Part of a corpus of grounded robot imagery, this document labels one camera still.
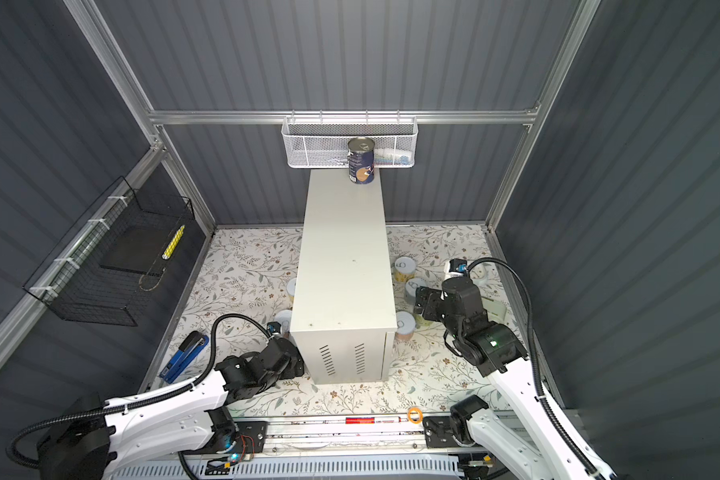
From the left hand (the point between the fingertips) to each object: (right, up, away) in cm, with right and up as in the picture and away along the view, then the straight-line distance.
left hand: (294, 358), depth 85 cm
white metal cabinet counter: (+16, +18, -27) cm, 36 cm away
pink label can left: (-4, +11, +5) cm, 13 cm away
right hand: (+38, +20, -12) cm, 44 cm away
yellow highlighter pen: (-30, +30, -10) cm, 43 cm away
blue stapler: (-30, +3, +1) cm, 30 cm away
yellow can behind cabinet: (-5, +15, +15) cm, 21 cm away
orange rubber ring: (+35, -12, -8) cm, 38 cm away
